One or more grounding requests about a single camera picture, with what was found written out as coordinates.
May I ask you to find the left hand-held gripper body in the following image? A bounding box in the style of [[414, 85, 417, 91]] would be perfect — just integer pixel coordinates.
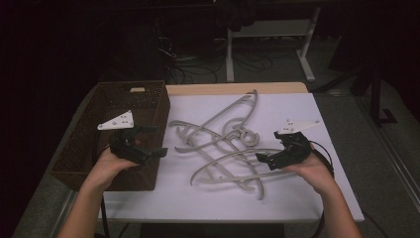
[[97, 109, 151, 166]]

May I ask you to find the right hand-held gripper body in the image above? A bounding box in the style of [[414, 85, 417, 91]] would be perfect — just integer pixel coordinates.
[[272, 119, 321, 169]]

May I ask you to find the grey plastic clothes hanger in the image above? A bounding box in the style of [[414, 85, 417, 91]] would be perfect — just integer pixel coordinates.
[[189, 130, 300, 187], [167, 119, 265, 201], [173, 88, 260, 155]]

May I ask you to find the brown wicker basket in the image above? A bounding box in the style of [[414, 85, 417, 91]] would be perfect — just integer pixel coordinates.
[[49, 79, 171, 192]]

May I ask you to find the person's left hand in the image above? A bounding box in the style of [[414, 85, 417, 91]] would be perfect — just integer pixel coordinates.
[[86, 147, 140, 192]]

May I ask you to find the person's right hand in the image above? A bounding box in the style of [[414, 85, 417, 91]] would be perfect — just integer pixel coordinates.
[[281, 152, 338, 196]]

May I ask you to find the white table mat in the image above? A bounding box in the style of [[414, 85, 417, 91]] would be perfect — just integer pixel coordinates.
[[98, 92, 366, 223]]

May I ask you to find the black metal stand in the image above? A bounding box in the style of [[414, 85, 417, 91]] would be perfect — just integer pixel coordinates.
[[313, 63, 399, 128]]

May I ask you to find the dark hanging cloth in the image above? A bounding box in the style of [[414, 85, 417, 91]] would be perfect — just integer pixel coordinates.
[[216, 0, 260, 34]]

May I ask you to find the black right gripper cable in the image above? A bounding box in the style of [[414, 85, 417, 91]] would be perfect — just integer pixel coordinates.
[[309, 140, 335, 238]]

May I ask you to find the tangle of black floor cables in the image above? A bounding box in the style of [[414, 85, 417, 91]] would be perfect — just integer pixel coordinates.
[[155, 16, 291, 84]]

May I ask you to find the white metal desk frame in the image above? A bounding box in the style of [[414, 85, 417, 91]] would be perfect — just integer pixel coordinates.
[[226, 6, 322, 83]]

